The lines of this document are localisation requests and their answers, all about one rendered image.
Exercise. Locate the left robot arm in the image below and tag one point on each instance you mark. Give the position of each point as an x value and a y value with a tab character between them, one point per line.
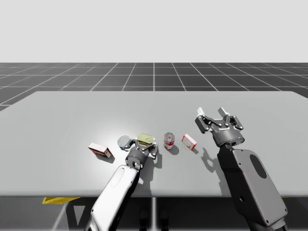
113	190

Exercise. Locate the blue flat can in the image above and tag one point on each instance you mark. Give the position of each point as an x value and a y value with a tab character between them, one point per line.
123	142

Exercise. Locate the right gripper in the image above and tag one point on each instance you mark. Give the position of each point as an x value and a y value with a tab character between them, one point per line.
228	136

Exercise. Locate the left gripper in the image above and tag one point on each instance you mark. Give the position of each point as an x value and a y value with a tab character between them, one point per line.
138	156

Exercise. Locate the red and white can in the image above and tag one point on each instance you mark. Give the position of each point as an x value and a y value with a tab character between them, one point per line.
169	140

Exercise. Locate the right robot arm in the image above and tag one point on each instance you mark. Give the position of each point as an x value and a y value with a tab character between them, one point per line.
250	183

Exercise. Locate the red and white carton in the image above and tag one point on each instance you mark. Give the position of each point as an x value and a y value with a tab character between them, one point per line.
189	142

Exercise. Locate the green and blue rectangular can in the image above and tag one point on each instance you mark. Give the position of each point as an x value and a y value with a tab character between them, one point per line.
145	138

